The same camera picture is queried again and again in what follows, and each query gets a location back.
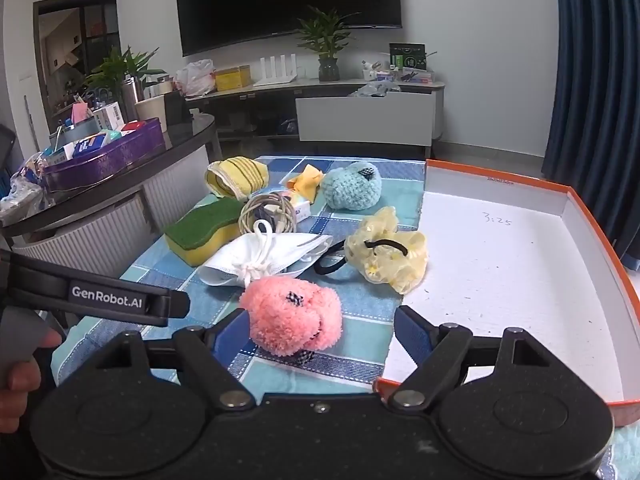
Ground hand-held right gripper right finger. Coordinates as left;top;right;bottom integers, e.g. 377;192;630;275
387;305;551;411

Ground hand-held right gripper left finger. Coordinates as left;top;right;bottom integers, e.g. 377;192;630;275
92;307;256;411

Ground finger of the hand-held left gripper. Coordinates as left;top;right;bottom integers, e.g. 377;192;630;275
164;290;191;326

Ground pink plush toy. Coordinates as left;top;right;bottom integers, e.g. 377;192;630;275
239;276;343;363

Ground yellow sheer scrunchie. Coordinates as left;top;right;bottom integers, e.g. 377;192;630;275
344;206;429;295

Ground green yellow sponge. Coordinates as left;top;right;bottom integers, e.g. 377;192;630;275
164;197;242;267

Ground black hair tie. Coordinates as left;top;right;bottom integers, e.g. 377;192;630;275
314;239;408;277

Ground white face mask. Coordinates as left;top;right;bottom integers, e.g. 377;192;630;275
197;220;335;288

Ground orange white cardboard box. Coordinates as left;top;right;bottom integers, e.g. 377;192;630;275
372;159;640;428

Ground white charging cable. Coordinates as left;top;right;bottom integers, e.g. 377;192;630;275
238;191;298;235

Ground yellow striped cloth pouch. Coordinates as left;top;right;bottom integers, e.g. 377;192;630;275
204;156;271;200

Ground blue pink tissue packet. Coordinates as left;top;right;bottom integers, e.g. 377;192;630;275
270;187;313;221

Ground teal crocheted plush toy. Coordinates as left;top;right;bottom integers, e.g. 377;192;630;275
320;161;383;211

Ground yellow cloth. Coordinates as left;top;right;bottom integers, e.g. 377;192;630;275
287;162;326;204

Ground person's left hand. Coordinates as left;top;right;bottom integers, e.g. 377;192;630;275
0;331;62;433

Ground blue plaid tablecloth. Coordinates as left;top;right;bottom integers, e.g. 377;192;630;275
50;155;640;480

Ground clear plastic bag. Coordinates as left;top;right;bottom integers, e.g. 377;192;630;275
0;152;48;226

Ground purple tin tray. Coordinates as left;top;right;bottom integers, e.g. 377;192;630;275
40;117;167;193

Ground blue white packet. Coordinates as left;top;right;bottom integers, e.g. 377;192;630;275
72;135;108;157

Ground dark round table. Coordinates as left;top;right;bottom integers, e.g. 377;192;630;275
0;112;217;238

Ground white barcode box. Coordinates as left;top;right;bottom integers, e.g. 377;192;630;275
93;101;126;132

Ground cream cup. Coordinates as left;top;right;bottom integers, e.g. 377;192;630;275
134;95;168;133

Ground steel tumbler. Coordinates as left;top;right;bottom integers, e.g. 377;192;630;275
121;76;146;122

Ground television cabinet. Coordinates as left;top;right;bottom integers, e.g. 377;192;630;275
185;77;446;161

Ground leafy green plant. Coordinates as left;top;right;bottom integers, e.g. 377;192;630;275
82;46;166;96

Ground white plastic bag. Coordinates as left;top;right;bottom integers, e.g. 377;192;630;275
175;59;217;97

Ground yellow box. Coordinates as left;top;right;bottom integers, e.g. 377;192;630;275
215;65;252;92

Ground white router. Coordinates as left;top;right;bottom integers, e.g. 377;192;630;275
254;53;297;87

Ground crumpled clear plastic bags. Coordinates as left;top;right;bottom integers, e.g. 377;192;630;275
347;82;401;98

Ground clear plastic organizer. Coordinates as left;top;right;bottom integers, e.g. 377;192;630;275
375;67;436;84

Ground green black box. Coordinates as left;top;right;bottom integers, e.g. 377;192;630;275
389;41;427;71

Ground bamboo plant in dark vase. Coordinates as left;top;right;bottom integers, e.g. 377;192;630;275
295;5;361;83

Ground black wall television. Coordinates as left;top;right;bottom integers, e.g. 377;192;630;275
174;0;403;58

